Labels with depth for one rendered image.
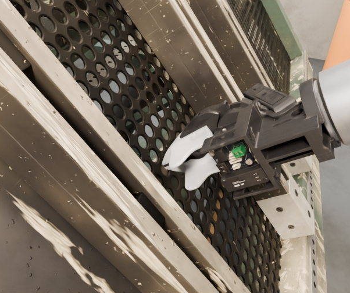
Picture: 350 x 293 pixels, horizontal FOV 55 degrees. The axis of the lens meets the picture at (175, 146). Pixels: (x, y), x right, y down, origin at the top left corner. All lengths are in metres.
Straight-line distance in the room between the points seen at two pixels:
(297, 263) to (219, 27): 0.50
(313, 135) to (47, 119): 0.22
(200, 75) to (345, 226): 1.71
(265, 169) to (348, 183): 2.09
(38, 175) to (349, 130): 0.27
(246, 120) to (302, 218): 0.43
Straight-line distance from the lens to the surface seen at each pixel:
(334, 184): 2.37
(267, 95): 0.40
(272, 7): 1.50
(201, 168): 0.42
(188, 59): 0.55
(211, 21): 0.74
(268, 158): 0.33
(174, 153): 0.41
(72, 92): 0.29
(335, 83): 0.32
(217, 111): 0.38
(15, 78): 0.27
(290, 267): 0.75
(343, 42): 3.34
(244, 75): 0.77
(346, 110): 0.32
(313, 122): 0.31
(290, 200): 0.70
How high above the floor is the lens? 1.50
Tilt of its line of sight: 40 degrees down
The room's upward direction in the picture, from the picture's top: 4 degrees clockwise
